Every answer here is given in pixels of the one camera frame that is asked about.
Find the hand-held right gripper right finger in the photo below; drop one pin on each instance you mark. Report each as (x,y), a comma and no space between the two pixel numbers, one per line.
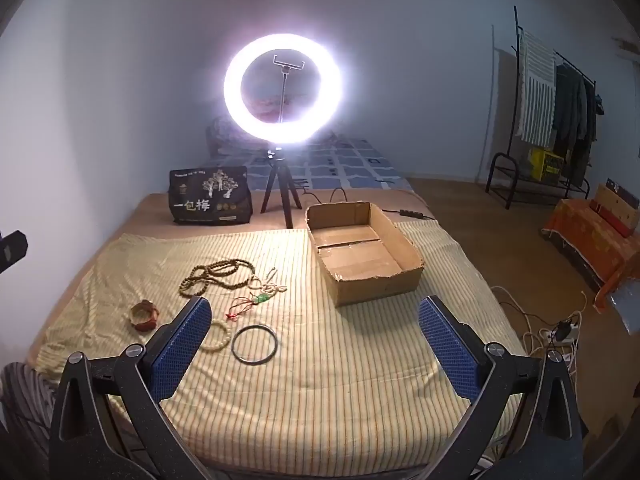
(450,345)

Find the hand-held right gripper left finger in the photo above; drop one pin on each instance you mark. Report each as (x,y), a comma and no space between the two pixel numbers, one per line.
(182,347)

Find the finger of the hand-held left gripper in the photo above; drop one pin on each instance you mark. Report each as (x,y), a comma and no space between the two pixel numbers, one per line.
(12,250)

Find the dark thin bangle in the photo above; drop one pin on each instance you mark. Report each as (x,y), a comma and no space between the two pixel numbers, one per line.
(253,362)

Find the cardboard box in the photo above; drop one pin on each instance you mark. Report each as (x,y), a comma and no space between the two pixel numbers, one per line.
(375,287)

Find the white power strip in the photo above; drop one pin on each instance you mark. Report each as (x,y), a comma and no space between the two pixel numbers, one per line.
(565,332)

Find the grey striped cloth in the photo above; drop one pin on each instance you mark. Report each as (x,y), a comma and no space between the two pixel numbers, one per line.
(25,400)

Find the black printed box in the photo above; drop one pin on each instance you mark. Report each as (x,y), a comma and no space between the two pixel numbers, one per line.
(210,195)

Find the orange cloth covered box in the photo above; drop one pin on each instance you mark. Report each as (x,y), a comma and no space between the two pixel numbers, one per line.
(585,240)

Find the grey plastic sheet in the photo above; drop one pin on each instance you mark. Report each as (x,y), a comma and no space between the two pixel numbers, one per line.
(625,305)

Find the black tripod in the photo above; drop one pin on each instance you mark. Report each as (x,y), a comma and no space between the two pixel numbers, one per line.
(280,180)

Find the yellow box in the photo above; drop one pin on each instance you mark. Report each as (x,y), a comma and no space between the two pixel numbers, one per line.
(545,165)

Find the blue checked quilt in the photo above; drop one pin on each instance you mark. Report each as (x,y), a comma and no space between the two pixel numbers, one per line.
(350,165)

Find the dark hanging clothes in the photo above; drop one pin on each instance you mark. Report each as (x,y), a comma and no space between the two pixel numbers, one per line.
(570,110)

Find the white striped towel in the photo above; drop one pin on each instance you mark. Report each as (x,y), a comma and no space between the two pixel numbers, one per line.
(537,90)

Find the metal phone holder clamp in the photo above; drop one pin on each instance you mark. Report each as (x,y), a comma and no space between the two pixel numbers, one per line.
(284,62)

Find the black clothes rack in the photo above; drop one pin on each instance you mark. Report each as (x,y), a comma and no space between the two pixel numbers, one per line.
(514,25)

